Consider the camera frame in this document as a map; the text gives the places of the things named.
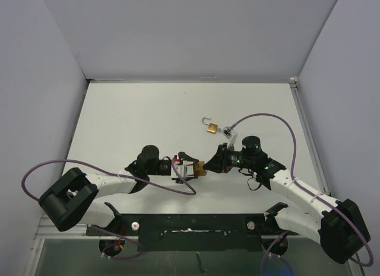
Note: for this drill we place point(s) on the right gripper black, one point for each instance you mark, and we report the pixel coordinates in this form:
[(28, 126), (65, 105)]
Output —
[(219, 162)]

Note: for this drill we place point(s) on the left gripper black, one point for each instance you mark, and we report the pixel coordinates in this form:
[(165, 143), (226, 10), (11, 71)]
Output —
[(183, 156)]

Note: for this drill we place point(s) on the long shackle brass padlock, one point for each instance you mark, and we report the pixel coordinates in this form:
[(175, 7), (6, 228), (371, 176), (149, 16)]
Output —
[(193, 169)]

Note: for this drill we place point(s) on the small brass padlock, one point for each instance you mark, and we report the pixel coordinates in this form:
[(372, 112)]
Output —
[(211, 127)]

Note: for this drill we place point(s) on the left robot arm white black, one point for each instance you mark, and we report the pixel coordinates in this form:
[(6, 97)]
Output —
[(74, 198)]

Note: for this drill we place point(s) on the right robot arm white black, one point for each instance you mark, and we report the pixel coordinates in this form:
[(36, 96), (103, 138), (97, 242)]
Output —
[(337, 226)]

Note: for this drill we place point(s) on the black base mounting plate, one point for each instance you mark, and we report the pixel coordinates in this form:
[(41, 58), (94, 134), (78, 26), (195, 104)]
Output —
[(193, 232)]

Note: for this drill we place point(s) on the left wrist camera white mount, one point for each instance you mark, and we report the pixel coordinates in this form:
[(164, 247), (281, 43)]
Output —
[(177, 164)]

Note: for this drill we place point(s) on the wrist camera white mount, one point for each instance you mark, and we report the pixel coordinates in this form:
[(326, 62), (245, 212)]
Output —
[(177, 164), (231, 136)]

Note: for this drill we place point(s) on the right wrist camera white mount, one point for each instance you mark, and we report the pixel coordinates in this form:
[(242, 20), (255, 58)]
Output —
[(231, 136)]

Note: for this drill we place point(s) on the aluminium frame rail right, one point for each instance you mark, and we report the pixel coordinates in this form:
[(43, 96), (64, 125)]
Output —
[(316, 161)]

